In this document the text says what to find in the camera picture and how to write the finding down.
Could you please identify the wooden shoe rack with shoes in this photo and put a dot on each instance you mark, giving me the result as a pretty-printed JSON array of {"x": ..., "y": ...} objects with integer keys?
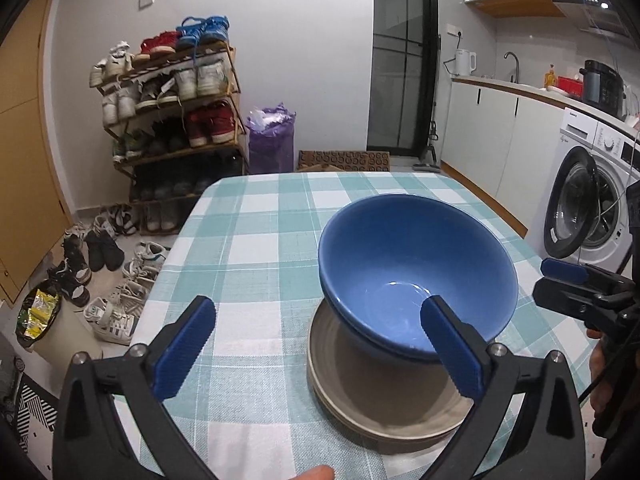
[{"x": 210, "y": 122}]

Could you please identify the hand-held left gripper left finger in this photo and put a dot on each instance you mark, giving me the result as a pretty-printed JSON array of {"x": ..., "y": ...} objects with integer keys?
[{"x": 185, "y": 345}]

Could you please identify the white wall socket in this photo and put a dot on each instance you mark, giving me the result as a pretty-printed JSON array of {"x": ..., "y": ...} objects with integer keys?
[{"x": 452, "y": 30}]

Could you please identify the light blue bowl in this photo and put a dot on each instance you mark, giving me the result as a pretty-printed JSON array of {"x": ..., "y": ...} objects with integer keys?
[{"x": 400, "y": 250}]

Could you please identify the range hood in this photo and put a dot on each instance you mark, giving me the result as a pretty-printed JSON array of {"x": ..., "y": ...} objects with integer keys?
[{"x": 590, "y": 5}]

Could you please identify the black pressure cooker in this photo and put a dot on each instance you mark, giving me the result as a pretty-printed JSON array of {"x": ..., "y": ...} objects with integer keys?
[{"x": 602, "y": 87}]

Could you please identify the black framed glass door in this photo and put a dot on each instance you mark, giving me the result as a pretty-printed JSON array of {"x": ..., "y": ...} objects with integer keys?
[{"x": 395, "y": 85}]

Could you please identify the person's right hand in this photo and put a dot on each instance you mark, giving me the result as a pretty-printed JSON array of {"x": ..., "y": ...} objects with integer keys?
[{"x": 600, "y": 380}]

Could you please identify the red box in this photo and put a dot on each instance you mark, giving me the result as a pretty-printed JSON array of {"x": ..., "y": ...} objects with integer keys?
[{"x": 570, "y": 86}]

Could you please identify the yellow bottle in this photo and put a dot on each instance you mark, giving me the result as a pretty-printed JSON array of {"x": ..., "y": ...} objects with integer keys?
[{"x": 550, "y": 79}]

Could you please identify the bundle of plastic bags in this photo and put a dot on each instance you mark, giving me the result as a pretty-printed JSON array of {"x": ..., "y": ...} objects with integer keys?
[{"x": 634, "y": 115}]

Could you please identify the white electric kettle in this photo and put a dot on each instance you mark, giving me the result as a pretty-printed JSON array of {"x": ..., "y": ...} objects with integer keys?
[{"x": 465, "y": 63}]

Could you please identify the black white patterned rug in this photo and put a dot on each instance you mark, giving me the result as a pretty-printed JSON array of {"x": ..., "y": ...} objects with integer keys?
[{"x": 37, "y": 410}]

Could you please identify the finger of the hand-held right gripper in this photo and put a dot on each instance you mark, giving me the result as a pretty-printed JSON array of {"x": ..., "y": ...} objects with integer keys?
[
  {"x": 565, "y": 270},
  {"x": 560, "y": 295}
]

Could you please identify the person's left hand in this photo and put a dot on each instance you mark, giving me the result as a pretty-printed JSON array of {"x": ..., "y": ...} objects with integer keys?
[{"x": 315, "y": 475}]

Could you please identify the white kitchen base cabinet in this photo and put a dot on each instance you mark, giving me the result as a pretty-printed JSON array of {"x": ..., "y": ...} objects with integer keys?
[{"x": 480, "y": 135}]

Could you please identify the yellow wooden wardrobe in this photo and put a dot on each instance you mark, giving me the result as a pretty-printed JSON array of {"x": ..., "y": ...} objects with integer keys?
[{"x": 25, "y": 160}]

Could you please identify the purple plastic bag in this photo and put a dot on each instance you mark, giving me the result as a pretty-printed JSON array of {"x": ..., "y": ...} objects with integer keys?
[{"x": 270, "y": 150}]

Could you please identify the white washing machine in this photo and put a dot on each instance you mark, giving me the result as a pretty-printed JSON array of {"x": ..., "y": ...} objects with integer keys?
[{"x": 580, "y": 130}]

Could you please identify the teal checkered tablecloth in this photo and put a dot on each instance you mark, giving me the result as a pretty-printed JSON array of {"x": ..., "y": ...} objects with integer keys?
[{"x": 260, "y": 260}]

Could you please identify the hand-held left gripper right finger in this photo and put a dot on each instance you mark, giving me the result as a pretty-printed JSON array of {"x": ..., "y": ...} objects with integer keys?
[{"x": 450, "y": 345}]

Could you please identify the beige trash bin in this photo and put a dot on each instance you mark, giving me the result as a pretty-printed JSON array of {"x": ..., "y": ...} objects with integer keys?
[{"x": 30, "y": 341}]

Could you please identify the floor mop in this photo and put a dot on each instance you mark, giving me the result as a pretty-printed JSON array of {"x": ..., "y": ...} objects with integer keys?
[{"x": 430, "y": 155}]

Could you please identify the scattered pile of sneakers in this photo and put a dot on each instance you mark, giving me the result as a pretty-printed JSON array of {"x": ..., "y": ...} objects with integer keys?
[{"x": 115, "y": 320}]

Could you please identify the metal kitchen faucet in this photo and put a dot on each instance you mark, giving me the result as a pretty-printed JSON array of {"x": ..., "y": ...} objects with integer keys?
[{"x": 515, "y": 65}]

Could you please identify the brown patterned doormat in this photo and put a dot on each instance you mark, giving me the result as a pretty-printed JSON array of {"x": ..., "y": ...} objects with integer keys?
[{"x": 350, "y": 160}]

